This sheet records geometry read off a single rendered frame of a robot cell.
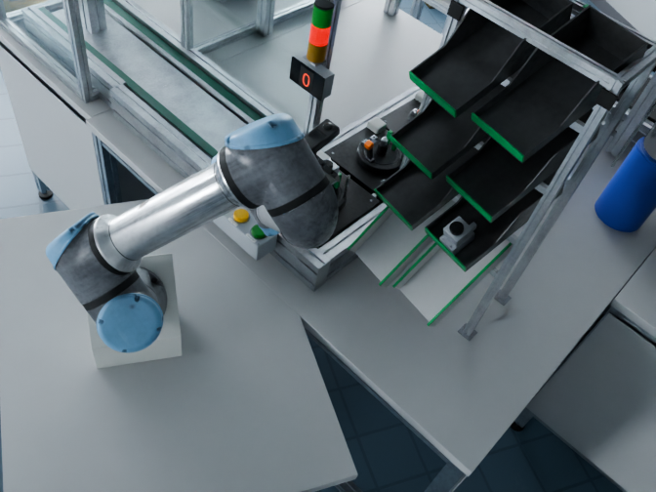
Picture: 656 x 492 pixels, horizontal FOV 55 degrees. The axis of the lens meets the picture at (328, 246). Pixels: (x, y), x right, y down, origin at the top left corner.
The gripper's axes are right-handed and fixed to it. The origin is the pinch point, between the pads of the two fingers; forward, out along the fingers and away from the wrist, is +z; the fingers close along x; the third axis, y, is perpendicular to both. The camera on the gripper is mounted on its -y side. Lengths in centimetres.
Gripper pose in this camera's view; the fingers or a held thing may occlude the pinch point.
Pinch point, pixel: (327, 168)
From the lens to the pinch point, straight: 168.0
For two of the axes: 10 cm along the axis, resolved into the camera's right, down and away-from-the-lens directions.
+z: 3.3, 1.5, 9.3
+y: -6.1, 7.9, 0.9
